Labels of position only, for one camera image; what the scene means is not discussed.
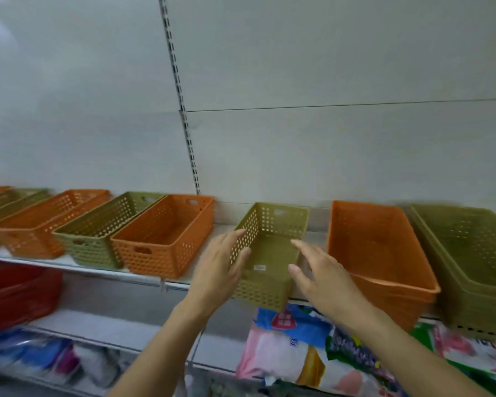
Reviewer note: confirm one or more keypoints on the red plastic basket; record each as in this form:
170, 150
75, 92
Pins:
16, 297

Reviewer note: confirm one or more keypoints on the blue and white packet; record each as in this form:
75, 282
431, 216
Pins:
29, 351

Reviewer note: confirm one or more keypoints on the white metal shelf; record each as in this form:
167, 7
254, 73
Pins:
107, 330
66, 263

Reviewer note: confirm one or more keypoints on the person's left thumb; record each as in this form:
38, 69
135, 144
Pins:
242, 260

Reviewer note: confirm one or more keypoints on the green and pink packet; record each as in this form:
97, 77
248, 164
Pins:
471, 355

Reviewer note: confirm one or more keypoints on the person's right hand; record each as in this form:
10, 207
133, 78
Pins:
330, 285

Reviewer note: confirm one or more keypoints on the large green basket stack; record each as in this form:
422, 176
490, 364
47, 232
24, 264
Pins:
471, 260

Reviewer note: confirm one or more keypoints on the green and purple packet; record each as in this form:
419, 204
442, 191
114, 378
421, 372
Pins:
355, 351

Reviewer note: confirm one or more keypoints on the pink and white packet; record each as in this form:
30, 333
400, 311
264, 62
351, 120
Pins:
277, 355

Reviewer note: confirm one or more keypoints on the slotted metal shelf upright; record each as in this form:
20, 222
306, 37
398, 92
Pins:
177, 84

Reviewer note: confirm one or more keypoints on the blue plastic packet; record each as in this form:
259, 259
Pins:
306, 324

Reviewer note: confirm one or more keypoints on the person's left forearm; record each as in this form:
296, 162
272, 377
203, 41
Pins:
161, 351

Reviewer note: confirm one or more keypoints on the person's right forearm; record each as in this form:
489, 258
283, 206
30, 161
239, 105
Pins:
409, 359

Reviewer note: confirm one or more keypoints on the person's left hand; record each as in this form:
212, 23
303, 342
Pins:
215, 276

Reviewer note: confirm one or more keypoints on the person's right thumb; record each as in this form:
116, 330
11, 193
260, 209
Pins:
297, 274

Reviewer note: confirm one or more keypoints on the green perforated plastic basket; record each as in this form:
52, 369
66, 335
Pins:
8, 206
95, 231

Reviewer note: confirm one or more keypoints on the large orange basket stack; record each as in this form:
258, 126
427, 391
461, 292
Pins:
376, 248

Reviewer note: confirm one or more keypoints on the small green perforated basket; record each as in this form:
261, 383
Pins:
272, 252

